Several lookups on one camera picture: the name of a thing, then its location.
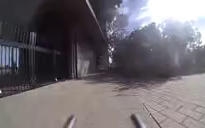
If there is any dark building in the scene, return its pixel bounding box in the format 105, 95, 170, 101
0, 0, 110, 81

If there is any grey concrete path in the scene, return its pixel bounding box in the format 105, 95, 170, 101
0, 73, 164, 128

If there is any row of trees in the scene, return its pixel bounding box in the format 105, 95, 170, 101
106, 19, 205, 78

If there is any robot's own part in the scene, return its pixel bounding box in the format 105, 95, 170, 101
130, 113, 147, 128
63, 114, 77, 128

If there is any dark metal fence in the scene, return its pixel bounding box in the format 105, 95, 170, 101
0, 29, 63, 98

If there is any grey brick pavement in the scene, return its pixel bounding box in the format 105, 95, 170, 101
123, 72, 205, 128

